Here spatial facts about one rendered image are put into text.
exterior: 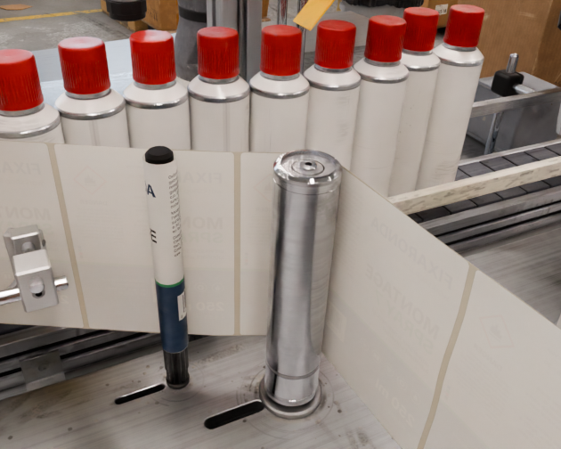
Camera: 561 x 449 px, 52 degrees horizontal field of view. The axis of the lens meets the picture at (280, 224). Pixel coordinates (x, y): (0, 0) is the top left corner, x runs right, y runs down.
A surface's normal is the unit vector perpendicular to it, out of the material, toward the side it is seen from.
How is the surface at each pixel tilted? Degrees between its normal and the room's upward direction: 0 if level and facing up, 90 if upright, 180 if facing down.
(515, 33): 90
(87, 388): 0
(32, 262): 0
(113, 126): 90
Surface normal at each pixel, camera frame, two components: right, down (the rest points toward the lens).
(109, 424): 0.04, -0.83
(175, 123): 0.65, 0.45
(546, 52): 0.32, 0.54
